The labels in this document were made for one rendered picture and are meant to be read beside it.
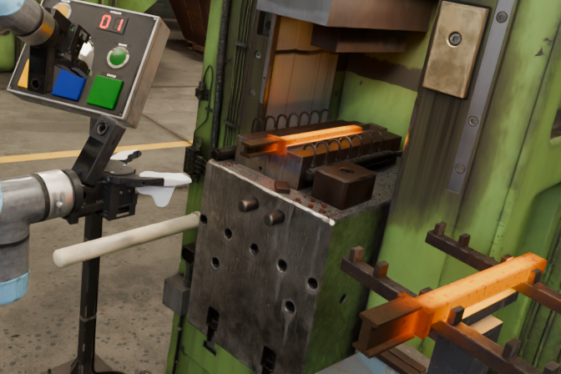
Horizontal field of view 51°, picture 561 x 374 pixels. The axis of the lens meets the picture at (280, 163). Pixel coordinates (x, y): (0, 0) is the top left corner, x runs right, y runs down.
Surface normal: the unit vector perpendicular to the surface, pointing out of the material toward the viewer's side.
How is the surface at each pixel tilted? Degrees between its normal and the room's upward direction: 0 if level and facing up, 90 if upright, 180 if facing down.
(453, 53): 90
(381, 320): 0
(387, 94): 90
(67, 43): 60
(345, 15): 90
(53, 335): 0
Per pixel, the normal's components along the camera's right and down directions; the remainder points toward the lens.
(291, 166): -0.66, 0.14
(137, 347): 0.16, -0.93
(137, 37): -0.17, -0.24
